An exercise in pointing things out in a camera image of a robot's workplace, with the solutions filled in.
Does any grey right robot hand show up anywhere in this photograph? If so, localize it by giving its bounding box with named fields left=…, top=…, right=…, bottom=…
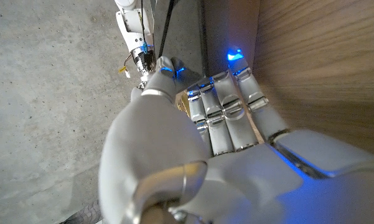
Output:
left=129, top=45, right=158, bottom=101

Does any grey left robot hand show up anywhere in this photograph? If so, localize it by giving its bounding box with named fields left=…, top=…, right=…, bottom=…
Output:
left=98, top=47, right=374, bottom=224

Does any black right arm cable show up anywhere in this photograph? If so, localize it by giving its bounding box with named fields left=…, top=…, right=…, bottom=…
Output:
left=157, top=0, right=179, bottom=59

